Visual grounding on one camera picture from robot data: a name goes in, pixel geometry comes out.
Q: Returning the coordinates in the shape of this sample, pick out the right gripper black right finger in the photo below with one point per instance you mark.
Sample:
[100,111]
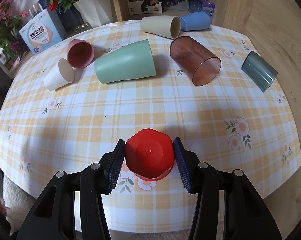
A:
[246,215]

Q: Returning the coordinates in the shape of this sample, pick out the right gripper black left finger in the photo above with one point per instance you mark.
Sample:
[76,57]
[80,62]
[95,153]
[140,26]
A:
[52,215]

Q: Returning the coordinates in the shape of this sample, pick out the red plastic cup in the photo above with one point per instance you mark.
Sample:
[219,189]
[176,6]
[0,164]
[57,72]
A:
[149,154]

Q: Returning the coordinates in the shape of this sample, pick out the grey transparent cup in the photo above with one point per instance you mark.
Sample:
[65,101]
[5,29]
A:
[259,71]

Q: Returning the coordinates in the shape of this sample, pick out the white paper cup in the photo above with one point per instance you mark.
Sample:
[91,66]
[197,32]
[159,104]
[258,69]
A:
[60,75]

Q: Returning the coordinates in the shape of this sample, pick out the brown transparent cup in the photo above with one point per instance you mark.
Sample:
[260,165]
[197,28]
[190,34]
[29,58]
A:
[199,64]

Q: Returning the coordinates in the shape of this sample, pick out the pink plastic cup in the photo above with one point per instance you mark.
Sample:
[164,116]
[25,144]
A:
[80,53]

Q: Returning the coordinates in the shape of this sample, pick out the green plastic cup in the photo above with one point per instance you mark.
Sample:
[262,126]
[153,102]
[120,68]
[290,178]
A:
[133,61]

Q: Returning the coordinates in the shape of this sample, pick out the blue plastic cup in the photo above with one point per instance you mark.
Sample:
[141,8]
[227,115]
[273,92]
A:
[195,21]

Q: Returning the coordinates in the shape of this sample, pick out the cream plastic cup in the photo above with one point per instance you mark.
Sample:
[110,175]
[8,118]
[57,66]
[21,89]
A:
[164,26]

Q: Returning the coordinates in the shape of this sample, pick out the yellow plaid tablecloth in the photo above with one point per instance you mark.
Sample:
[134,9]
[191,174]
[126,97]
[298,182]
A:
[230,123]

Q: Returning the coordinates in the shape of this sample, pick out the light blue probiotic box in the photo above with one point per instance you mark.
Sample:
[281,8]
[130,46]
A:
[43,31]

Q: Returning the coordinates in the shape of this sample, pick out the pink artificial flowers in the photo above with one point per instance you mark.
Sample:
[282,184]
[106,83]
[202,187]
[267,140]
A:
[11,43]

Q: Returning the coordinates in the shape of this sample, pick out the white flower pot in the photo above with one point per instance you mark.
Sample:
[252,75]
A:
[95,12]

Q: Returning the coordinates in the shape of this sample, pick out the silver blue box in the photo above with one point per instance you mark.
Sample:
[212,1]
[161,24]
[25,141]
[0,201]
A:
[35,9]

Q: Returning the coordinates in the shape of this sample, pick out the purple blue small box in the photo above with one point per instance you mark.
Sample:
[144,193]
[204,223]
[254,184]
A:
[202,5]

